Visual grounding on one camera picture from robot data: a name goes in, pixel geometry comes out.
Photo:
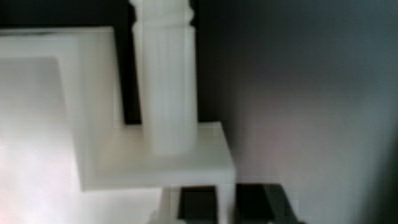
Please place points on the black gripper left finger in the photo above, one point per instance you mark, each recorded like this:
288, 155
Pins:
197, 205

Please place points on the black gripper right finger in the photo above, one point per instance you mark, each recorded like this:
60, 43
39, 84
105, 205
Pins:
263, 207

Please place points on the white chair seat part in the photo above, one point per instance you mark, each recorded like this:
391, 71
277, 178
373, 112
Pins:
115, 162

